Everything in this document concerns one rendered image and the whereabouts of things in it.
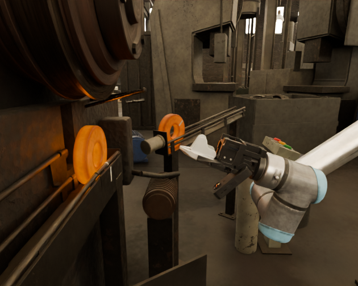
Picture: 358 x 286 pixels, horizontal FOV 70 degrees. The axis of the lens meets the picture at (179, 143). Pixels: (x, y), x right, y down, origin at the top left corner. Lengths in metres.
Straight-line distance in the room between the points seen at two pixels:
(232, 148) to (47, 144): 0.43
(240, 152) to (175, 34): 2.85
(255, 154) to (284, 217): 0.18
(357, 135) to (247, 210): 0.72
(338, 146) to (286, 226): 0.30
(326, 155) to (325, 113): 2.30
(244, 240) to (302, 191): 0.86
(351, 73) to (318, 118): 1.40
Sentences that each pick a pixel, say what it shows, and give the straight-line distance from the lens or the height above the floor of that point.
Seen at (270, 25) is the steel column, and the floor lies 2.67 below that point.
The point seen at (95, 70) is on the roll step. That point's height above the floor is 0.95.
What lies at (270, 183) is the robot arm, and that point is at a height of 0.68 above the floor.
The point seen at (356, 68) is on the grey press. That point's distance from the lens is 4.43.
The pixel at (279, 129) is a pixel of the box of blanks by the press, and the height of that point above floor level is 0.43.
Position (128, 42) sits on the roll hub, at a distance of 0.58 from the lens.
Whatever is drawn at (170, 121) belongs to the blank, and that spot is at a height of 0.76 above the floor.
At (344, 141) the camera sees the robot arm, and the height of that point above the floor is 0.75.
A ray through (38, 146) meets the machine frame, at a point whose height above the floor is 0.79.
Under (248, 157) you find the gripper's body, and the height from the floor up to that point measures 0.74.
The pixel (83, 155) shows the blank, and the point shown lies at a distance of 0.63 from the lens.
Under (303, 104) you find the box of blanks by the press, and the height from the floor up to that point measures 0.68.
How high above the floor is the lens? 0.93
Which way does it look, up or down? 14 degrees down
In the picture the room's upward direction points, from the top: straight up
